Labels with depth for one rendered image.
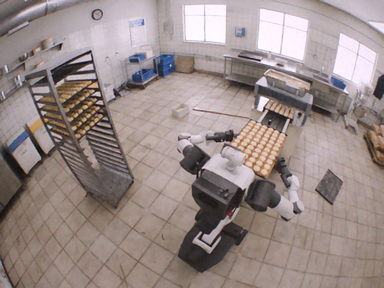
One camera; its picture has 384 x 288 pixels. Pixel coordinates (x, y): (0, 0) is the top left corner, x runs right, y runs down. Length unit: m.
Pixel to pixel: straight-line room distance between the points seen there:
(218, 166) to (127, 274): 1.59
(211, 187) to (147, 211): 1.48
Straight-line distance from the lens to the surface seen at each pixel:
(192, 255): 1.62
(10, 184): 3.63
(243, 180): 0.89
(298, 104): 2.20
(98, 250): 2.27
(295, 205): 1.05
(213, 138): 1.39
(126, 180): 2.38
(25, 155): 3.75
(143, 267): 2.03
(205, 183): 0.86
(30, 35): 4.20
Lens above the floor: 1.94
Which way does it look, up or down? 42 degrees down
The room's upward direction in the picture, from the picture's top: 2 degrees counter-clockwise
